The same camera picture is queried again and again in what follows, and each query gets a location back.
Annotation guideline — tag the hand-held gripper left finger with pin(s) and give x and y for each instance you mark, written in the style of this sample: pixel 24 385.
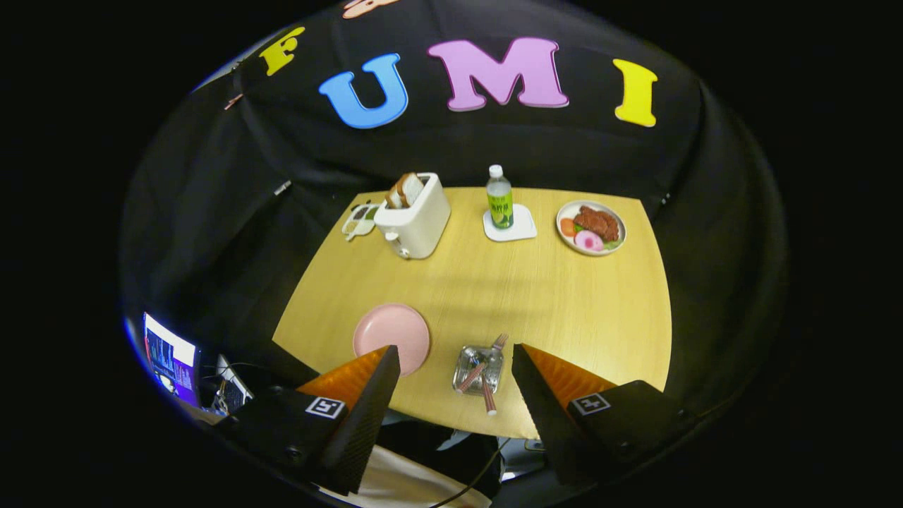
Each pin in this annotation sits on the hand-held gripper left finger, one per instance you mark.
pixel 363 416

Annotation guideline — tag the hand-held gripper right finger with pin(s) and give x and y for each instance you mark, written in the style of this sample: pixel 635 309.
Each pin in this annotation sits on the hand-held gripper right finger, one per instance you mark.
pixel 547 409

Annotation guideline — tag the pink plate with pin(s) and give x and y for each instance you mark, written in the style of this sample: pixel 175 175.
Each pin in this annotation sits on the pink plate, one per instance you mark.
pixel 391 328

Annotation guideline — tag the silver laptop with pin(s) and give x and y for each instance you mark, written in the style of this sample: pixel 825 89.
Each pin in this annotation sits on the silver laptop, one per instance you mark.
pixel 236 388

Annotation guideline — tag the white square coaster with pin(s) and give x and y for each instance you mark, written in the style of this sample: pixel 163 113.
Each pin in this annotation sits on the white square coaster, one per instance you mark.
pixel 523 227

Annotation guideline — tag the white plate of food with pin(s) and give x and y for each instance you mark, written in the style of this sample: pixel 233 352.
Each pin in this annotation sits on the white plate of food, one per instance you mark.
pixel 596 226

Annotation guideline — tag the small white patterned dish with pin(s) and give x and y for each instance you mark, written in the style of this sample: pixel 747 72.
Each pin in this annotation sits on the small white patterned dish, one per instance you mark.
pixel 356 224

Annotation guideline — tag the lit computer monitor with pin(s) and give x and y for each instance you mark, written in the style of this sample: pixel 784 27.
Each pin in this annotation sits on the lit computer monitor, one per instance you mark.
pixel 173 356

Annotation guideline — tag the white toaster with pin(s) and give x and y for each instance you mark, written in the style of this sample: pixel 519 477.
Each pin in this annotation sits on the white toaster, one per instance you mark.
pixel 423 219

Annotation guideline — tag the green label drink bottle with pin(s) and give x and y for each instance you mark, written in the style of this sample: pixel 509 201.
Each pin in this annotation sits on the green label drink bottle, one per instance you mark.
pixel 499 204

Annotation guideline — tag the white clip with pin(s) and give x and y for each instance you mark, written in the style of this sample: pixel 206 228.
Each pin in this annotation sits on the white clip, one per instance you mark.
pixel 283 188

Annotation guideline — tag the pink clothespin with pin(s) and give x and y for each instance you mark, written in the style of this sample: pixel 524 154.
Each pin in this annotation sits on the pink clothespin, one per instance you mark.
pixel 233 101

